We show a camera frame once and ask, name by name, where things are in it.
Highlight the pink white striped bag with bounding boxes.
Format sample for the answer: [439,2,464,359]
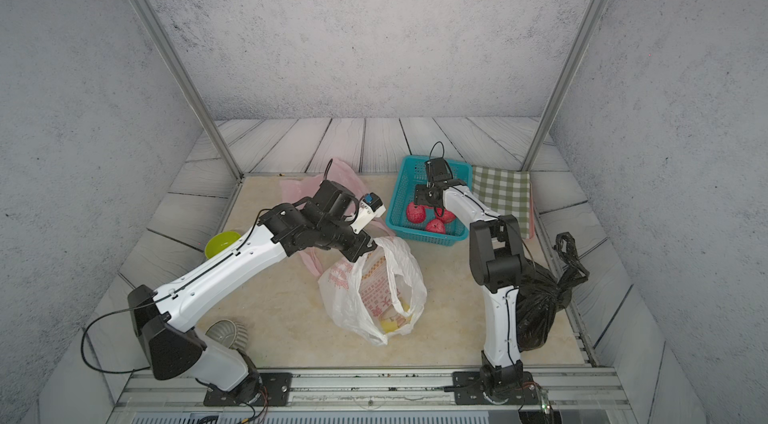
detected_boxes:
[318,237,428,346]

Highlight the green plastic bowl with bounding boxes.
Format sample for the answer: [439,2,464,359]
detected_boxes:
[204,231,241,260]

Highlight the pink plastic bag apple print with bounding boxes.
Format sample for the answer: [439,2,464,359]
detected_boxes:
[279,158,394,278]

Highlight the green white checkered cloth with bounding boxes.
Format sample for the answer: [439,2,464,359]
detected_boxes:
[472,166,535,240]

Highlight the right aluminium frame post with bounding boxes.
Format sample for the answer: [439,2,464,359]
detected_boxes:
[521,0,609,172]

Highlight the red apple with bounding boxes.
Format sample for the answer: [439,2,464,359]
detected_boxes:
[425,219,446,235]
[405,202,427,224]
[434,207,456,224]

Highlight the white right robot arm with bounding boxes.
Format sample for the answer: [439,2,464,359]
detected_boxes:
[414,158,530,404]

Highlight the black plastic bag knotted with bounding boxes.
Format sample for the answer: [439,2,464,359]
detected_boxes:
[516,232,590,352]

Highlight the left aluminium frame post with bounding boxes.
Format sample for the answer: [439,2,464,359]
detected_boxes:
[128,0,244,182]

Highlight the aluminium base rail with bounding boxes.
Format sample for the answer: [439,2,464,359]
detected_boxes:
[109,366,635,423]

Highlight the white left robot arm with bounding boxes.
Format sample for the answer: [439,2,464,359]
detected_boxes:
[128,180,385,403]

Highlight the teal plastic perforated basket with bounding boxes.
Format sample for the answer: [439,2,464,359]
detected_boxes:
[386,156,469,247]

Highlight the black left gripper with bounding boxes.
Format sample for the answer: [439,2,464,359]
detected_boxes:
[316,216,383,262]

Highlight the silver ribbed metal cup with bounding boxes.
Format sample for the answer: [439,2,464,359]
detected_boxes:
[206,319,249,352]

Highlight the aluminium frame post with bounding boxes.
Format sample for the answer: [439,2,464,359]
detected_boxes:
[128,0,244,182]
[521,0,609,172]

